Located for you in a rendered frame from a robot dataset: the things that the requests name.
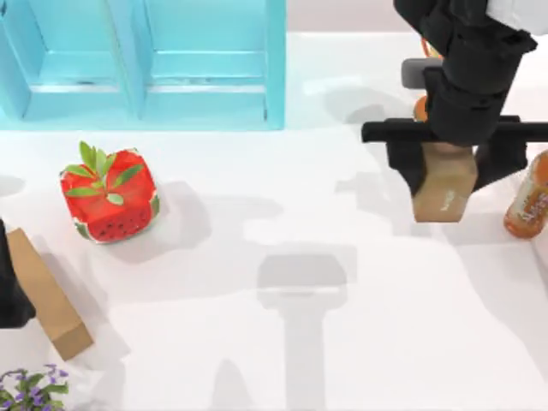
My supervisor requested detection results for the small orange round thing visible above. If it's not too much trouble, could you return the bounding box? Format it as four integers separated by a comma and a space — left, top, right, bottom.
413, 94, 431, 124

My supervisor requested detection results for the orange bottle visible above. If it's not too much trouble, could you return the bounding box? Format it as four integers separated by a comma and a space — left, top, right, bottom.
503, 150, 548, 239

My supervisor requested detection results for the pale grey rounded box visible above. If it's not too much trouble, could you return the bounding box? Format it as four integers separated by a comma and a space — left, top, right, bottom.
401, 57, 449, 92

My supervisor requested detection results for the light blue rack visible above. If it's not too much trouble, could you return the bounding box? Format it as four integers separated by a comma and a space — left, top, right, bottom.
0, 0, 287, 132

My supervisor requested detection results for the red watermelon plant pot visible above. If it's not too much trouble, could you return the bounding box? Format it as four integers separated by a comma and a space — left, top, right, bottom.
59, 140, 161, 247

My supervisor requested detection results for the brown cardboard box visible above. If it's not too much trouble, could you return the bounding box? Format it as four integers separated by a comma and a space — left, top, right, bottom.
7, 227, 95, 362

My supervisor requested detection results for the purple flower plant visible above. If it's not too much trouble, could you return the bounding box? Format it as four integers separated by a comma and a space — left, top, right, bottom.
0, 363, 70, 411

